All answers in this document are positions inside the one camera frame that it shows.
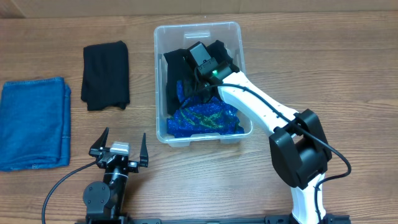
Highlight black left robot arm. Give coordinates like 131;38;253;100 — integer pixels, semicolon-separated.
83;128;149;223

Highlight blue sparkly cloth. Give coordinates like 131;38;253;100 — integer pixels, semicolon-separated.
167;80;244;138

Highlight black cloth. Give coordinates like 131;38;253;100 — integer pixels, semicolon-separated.
81;41;130;111
206;40;233;64
164;49;195;115

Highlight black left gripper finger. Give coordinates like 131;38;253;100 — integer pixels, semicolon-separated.
89;127;109;156
139;133;149;167

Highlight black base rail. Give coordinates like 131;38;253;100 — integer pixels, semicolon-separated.
129;214;351;224

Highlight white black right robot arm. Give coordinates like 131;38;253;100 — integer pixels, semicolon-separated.
193;61;332;223

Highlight blue denim jeans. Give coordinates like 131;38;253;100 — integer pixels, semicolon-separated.
1;77;71;172

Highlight clear plastic storage bin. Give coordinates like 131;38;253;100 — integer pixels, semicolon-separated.
154;21;253;147

